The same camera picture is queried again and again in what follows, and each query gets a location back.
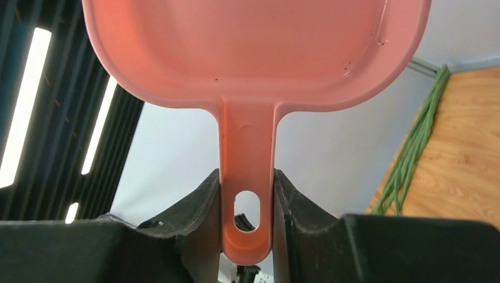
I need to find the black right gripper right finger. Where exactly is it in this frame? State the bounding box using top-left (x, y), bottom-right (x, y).
top-left (272, 170), bottom-right (499, 282)

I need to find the pink plastic dustpan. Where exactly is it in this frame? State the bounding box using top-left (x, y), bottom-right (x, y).
top-left (82, 1), bottom-right (431, 265)

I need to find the green long beans bunch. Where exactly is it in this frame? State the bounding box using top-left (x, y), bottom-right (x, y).
top-left (370, 64), bottom-right (451, 216)

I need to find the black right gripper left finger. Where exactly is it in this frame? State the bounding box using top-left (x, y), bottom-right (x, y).
top-left (1, 170), bottom-right (221, 282)

